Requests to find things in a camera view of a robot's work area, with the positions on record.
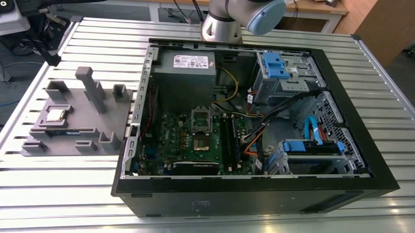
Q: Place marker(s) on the silver CPU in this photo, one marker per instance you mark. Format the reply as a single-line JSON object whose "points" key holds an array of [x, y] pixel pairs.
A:
{"points": [[56, 115]]}

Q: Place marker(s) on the metal locking lever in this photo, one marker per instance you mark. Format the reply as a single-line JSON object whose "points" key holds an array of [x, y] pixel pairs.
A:
{"points": [[212, 121]]}

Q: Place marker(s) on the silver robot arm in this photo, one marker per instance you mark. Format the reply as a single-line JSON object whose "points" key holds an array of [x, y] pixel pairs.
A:
{"points": [[223, 26]]}

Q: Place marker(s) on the CPU socket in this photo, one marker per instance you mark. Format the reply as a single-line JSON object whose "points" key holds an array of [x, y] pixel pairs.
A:
{"points": [[201, 144]]}

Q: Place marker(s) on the grey parts rack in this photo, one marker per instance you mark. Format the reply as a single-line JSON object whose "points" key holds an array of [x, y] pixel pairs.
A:
{"points": [[80, 116]]}

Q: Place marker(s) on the grey power supply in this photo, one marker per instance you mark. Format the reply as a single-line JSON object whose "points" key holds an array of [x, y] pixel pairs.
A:
{"points": [[181, 89]]}

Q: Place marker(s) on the blue expansion slot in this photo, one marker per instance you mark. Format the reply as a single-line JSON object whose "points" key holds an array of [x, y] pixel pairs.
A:
{"points": [[149, 152]]}

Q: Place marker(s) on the green motherboard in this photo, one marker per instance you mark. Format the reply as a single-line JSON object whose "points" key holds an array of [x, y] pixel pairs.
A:
{"points": [[175, 150]]}

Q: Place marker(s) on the black graphics card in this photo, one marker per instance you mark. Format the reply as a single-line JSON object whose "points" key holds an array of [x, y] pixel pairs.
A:
{"points": [[197, 167]]}

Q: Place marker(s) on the grey optical drive cage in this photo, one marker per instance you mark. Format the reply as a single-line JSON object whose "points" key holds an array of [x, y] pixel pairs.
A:
{"points": [[291, 89]]}

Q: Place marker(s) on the wooden desk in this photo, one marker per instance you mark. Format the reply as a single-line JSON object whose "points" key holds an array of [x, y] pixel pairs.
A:
{"points": [[317, 9]]}

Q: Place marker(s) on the black PC case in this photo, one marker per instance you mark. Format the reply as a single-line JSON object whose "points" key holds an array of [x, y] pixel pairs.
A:
{"points": [[227, 199]]}

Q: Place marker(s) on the hard disk in blue carrier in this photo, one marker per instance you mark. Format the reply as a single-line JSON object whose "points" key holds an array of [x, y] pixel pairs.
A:
{"points": [[293, 146]]}

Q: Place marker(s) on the grey metal disk bay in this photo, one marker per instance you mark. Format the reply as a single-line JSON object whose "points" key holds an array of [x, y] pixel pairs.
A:
{"points": [[317, 158]]}

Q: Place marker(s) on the wooden cabinet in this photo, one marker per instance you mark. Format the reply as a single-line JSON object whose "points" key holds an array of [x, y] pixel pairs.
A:
{"points": [[381, 29]]}

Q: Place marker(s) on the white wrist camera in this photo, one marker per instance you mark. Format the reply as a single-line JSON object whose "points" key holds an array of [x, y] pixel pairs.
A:
{"points": [[12, 24]]}

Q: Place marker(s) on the large blue drive bracket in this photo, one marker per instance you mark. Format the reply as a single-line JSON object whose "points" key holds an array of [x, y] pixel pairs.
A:
{"points": [[273, 60]]}

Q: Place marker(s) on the small blue drive bracket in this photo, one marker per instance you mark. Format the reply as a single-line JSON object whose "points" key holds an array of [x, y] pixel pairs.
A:
{"points": [[279, 73]]}

